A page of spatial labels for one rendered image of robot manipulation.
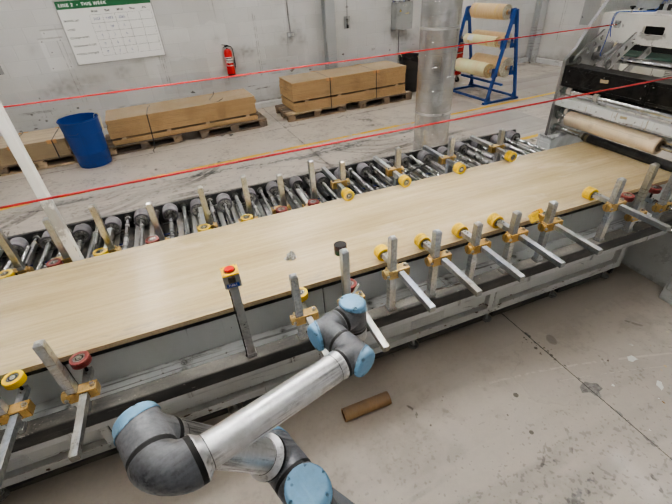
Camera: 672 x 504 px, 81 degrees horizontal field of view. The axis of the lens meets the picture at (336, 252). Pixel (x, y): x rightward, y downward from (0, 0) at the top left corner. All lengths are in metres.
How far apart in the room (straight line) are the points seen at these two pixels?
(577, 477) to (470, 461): 0.53
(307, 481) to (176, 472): 0.56
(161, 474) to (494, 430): 2.00
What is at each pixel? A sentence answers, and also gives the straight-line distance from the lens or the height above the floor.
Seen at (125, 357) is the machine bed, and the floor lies 0.74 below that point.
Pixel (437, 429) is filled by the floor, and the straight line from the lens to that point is 2.56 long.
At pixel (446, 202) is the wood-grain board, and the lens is 2.74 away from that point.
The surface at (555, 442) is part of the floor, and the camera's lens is 2.71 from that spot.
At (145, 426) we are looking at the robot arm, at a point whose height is 1.37.
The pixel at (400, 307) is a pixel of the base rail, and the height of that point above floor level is 0.70.
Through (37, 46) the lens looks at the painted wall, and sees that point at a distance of 8.58.
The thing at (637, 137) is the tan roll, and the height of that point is 1.08.
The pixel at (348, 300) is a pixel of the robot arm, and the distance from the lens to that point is 1.30.
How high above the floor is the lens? 2.19
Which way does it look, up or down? 35 degrees down
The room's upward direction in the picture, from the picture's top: 4 degrees counter-clockwise
